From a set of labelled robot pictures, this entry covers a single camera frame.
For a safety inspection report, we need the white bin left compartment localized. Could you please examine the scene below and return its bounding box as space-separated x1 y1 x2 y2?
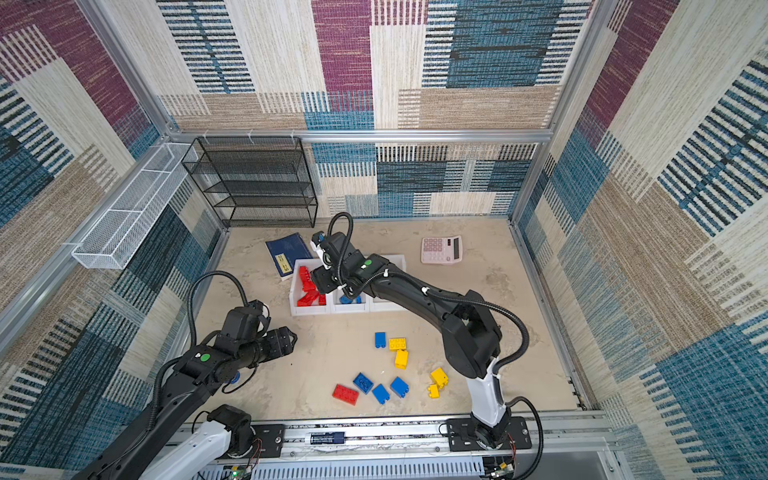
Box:
289 259 331 317

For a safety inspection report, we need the red lego flat brick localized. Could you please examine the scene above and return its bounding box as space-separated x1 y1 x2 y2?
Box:
332 384 360 406

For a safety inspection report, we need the white bin middle compartment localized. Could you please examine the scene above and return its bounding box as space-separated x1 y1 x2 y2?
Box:
328 290 370 314

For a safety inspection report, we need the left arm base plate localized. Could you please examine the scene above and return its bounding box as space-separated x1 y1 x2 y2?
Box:
244 423 286 463

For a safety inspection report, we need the yellow lego brick top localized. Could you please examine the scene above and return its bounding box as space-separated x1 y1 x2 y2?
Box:
388 337 407 351

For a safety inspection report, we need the blue lego square brick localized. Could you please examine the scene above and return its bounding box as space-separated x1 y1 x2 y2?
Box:
374 332 387 349

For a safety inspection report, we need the black wire shelf rack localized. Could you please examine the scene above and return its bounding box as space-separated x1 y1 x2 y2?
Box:
182 136 319 228

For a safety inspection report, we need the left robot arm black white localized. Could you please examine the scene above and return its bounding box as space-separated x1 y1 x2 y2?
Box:
75 270 298 479

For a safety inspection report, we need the yellow lego large brick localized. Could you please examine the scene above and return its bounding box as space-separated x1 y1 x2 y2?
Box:
430 368 449 389

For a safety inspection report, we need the white wire mesh basket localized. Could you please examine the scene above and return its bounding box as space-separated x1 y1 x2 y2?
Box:
72 143 189 270

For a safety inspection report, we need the dark blue notebook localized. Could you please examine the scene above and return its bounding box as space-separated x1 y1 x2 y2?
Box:
265 232 313 280

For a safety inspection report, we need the pink calculator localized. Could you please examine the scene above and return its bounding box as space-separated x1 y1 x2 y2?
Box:
420 236 463 265

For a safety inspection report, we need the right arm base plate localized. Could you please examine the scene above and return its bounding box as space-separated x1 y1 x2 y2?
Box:
438 416 533 452

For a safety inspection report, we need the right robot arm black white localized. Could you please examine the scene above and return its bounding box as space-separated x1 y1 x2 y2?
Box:
311 212 530 449

